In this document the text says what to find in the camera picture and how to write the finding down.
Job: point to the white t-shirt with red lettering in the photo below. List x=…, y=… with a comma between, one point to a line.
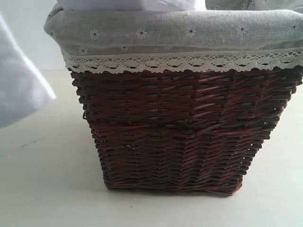
x=23, y=89

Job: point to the dark brown wicker basket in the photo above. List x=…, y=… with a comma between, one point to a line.
x=182, y=132

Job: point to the grey floral basket liner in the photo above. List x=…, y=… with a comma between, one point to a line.
x=238, y=35

